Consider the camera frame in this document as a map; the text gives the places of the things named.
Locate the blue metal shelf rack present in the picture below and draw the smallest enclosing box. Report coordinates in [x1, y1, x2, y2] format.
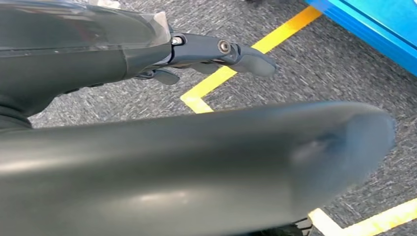
[304, 0, 417, 77]

